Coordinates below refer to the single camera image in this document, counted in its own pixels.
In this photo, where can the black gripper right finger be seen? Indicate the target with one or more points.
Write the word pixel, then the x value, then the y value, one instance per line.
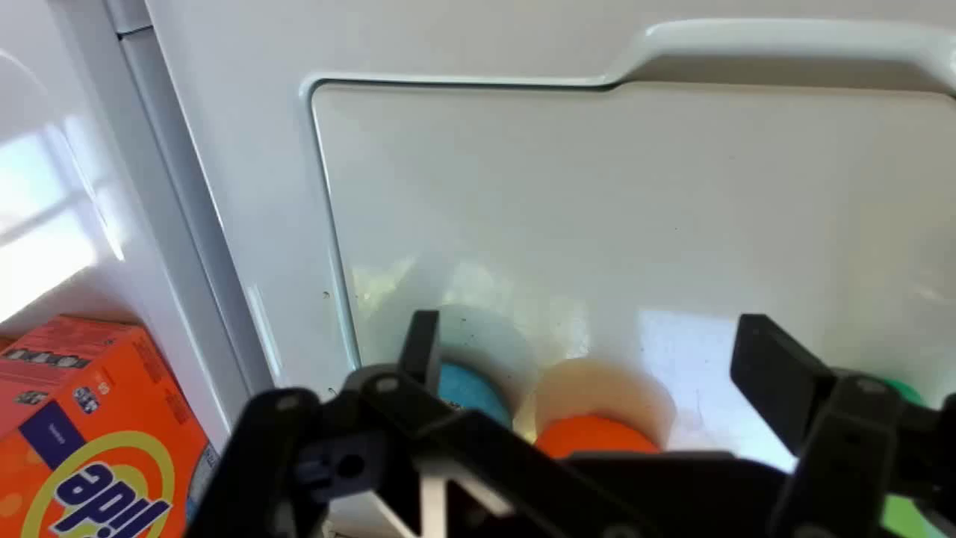
pixel 796 397

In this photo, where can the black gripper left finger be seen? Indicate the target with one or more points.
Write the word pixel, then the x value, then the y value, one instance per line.
pixel 399 438

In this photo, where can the orange object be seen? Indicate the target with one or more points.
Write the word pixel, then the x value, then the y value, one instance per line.
pixel 597 438

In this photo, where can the blue plastic bowl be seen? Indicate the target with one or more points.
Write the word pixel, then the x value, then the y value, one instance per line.
pixel 476 391

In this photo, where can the green translucent plastic cup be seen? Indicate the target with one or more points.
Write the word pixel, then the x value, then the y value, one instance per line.
pixel 902 517

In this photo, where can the white washer lid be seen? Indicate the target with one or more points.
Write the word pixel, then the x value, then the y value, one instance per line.
pixel 615 218

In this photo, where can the pink cardboard box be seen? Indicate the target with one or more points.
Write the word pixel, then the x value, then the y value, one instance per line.
pixel 89 427

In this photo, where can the white washing machine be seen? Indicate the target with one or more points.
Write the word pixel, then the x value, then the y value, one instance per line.
pixel 248 151

